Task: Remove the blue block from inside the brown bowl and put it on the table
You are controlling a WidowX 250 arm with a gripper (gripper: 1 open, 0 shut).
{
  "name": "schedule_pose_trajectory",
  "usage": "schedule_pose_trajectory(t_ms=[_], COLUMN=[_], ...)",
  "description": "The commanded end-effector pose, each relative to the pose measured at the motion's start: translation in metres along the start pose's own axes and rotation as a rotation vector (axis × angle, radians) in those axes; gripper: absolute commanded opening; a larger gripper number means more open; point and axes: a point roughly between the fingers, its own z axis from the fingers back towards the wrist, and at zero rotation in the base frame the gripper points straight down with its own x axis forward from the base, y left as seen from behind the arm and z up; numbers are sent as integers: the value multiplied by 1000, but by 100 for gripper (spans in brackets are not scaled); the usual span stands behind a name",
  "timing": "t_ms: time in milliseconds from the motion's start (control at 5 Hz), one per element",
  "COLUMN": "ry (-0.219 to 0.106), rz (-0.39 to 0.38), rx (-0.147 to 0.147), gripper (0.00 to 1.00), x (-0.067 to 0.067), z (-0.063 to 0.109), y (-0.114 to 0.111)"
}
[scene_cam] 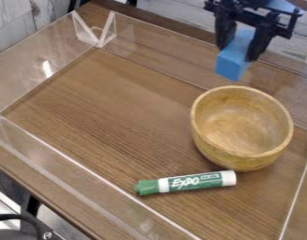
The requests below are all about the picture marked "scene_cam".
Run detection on brown wooden bowl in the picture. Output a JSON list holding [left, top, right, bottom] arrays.
[[191, 85, 294, 172]]

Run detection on black equipment bottom left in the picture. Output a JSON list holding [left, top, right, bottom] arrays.
[[0, 214, 66, 240]]

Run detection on green Expo marker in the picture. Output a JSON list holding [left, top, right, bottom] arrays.
[[134, 170, 237, 196]]

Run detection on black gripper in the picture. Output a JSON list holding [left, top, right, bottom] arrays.
[[203, 0, 304, 62]]

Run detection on clear acrylic tray walls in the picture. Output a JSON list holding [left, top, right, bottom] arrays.
[[0, 7, 307, 240]]

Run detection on blue rectangular block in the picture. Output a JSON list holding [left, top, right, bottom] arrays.
[[215, 29, 255, 82]]

